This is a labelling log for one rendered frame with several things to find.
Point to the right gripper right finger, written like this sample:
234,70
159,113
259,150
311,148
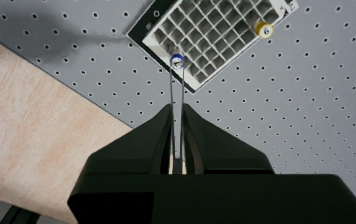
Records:
217,151

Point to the white grid rack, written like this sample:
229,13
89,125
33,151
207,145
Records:
205,59

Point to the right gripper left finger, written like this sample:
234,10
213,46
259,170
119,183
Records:
139,150

